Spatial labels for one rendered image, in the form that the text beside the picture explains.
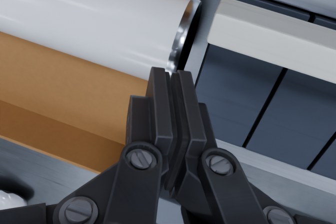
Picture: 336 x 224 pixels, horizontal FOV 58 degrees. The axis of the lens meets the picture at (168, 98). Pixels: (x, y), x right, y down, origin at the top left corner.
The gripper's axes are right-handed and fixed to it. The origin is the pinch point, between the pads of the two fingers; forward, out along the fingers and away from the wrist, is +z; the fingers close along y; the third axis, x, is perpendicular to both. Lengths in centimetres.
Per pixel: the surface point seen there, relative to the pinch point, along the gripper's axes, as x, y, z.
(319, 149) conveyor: -2.4, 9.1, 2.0
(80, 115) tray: -11.0, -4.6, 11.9
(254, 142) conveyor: -3.5, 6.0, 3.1
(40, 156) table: -19.5, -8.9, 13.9
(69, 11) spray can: 1.0, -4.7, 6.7
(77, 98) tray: -9.3, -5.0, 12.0
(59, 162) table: -19.3, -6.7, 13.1
